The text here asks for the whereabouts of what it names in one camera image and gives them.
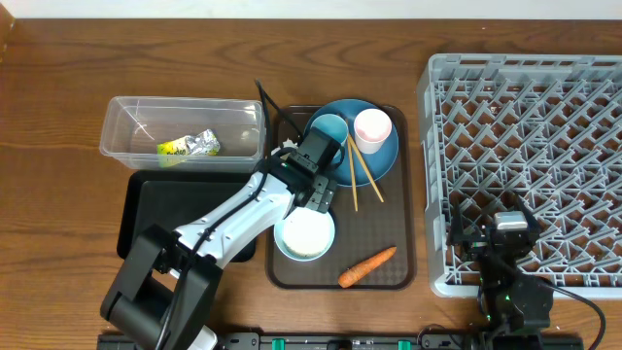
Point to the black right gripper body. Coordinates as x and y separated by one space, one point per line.
478 243

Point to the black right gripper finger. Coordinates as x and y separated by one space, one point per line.
532 222
456 233

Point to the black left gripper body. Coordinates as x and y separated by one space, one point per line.
325 192

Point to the light blue rice bowl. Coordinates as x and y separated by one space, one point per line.
304 235

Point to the yellow green snack wrapper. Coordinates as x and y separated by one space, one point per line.
174 152

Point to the white paper napkin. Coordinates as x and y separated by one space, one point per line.
289 144

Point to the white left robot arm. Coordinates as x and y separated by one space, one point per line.
164 290

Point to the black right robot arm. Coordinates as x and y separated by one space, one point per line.
516 305

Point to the grey dishwasher rack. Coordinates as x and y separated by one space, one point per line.
545 127

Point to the dark blue plate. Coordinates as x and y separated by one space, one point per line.
379 163

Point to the light blue cup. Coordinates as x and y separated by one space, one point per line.
336 127

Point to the brown serving tray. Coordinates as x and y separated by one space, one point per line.
363 234

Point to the pink cup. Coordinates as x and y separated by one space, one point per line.
372 128

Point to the orange carrot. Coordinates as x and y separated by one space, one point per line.
357 272

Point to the black plastic tray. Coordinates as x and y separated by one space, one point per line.
171 199

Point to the clear plastic bin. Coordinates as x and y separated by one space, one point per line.
135 125

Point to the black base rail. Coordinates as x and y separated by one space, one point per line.
255 341

